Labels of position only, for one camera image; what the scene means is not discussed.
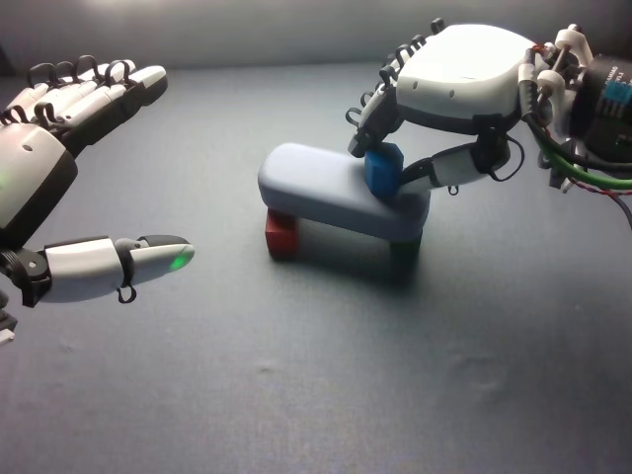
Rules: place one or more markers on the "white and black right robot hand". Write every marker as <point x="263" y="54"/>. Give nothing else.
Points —
<point x="459" y="74"/>

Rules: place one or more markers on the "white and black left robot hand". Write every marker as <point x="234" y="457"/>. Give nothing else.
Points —
<point x="29" y="178"/>

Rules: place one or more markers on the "blue hexagonal block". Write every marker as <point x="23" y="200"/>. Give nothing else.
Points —
<point x="382" y="173"/>

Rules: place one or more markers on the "grey-blue rounded oblong block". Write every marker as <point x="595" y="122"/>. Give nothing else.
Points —
<point x="316" y="182"/>

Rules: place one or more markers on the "green rectangular block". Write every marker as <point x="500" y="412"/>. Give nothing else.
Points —
<point x="407" y="259"/>

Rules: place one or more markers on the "red cube block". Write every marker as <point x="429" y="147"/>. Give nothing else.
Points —
<point x="281" y="239"/>

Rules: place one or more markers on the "grey table cloth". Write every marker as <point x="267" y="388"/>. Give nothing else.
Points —
<point x="316" y="395"/>

